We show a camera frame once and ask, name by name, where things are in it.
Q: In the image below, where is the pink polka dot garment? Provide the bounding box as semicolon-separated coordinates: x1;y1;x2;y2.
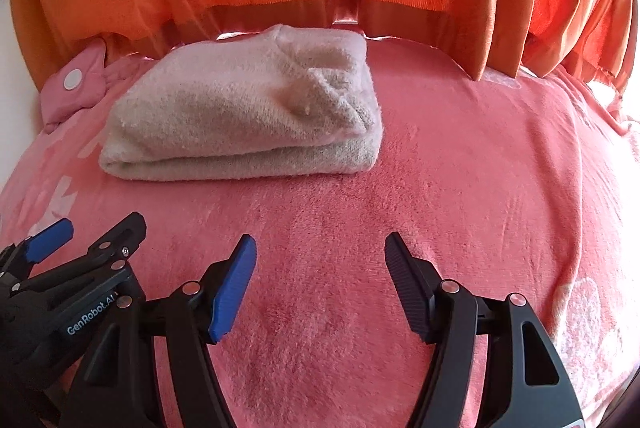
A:
40;38;106;133

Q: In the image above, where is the pink fleece blanket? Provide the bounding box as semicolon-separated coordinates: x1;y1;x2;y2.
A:
1;40;639;427

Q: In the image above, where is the cream fuzzy baby sweater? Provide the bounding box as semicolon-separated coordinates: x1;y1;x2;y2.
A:
100;25;383;182

